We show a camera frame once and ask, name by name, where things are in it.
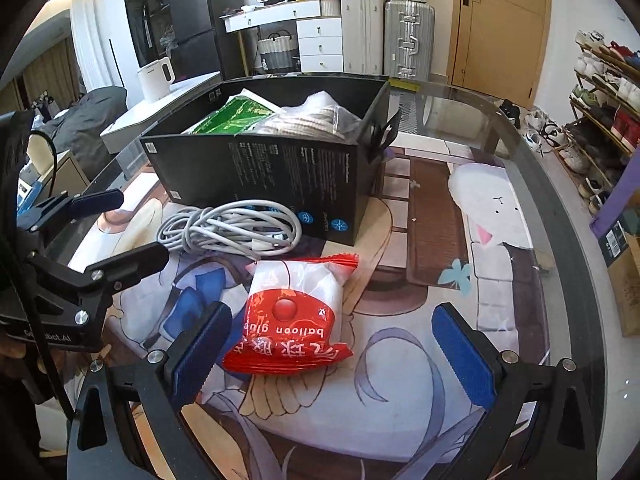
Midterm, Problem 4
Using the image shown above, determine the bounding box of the wooden door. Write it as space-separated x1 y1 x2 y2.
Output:
448 0 551 107

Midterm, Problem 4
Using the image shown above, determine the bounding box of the white side table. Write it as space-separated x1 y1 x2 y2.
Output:
100 72 221 155

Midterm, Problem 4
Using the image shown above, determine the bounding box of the green white packet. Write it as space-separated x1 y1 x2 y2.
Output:
182 89 283 134

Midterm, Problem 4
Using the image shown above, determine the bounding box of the woven storage basket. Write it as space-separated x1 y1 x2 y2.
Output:
257 34 299 73

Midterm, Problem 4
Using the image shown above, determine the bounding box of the person's left hand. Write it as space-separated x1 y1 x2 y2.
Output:
0 331 114 386

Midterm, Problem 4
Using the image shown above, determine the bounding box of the black refrigerator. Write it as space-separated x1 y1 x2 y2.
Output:
169 0 244 79

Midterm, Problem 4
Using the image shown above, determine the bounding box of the silver suitcase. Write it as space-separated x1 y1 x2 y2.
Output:
384 0 435 82

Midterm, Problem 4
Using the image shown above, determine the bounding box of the purple rolled mat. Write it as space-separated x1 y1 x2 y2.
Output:
590 150 640 238

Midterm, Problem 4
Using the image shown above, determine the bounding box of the white suitcase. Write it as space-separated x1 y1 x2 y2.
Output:
341 0 385 76

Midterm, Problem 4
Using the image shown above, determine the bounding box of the red balloon glue packet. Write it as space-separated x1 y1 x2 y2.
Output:
222 254 359 375

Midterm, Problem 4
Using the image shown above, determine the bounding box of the wooden shoe rack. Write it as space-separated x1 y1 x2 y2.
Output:
555 30 639 216

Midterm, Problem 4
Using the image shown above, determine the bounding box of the white electric kettle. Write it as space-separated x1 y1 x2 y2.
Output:
138 56 176 102

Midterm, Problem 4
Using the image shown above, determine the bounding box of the black glass cabinet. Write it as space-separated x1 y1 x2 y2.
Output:
125 0 175 66

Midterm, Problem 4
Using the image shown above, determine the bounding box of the white desk with drawers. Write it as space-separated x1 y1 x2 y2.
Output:
222 0 343 73

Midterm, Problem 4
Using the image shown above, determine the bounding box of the grey coiled cable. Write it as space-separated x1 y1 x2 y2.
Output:
156 199 304 261

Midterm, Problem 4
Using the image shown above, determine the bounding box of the dark grey beanbag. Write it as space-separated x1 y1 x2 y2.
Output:
38 86 127 181

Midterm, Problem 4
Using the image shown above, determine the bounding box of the bagged white braided rope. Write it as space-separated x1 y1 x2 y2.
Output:
259 90 364 142

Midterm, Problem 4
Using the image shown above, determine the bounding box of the black cardboard box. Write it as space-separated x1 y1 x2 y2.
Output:
140 73 399 245

